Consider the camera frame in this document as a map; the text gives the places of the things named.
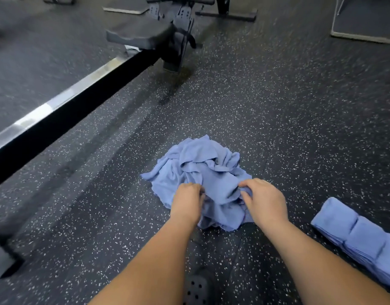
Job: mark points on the person's right forearm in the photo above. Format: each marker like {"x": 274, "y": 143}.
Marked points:
{"x": 328, "y": 267}

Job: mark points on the person's black clog shoe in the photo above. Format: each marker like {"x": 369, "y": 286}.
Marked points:
{"x": 198, "y": 290}

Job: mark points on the black ski trainer grey platform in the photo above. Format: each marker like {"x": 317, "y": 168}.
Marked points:
{"x": 125, "y": 6}

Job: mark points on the person's right hand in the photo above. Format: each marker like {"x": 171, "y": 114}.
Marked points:
{"x": 266, "y": 203}

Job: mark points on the black rowing machine with rail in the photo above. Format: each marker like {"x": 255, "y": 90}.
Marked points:
{"x": 74, "y": 104}

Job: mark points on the person's left forearm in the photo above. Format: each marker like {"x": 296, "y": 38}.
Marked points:
{"x": 150, "y": 267}

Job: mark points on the person's left hand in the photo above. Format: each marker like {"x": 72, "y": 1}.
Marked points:
{"x": 187, "y": 205}

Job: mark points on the plain blue towel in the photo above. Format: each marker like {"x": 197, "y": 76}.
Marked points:
{"x": 389, "y": 260}
{"x": 365, "y": 238}

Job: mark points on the blue towel pile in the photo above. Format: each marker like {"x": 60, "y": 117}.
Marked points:
{"x": 201, "y": 165}

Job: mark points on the row of blue towels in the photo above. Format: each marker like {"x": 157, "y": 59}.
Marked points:
{"x": 335, "y": 219}

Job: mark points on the black ski trainer wooden-edged platform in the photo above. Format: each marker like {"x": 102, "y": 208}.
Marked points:
{"x": 366, "y": 25}

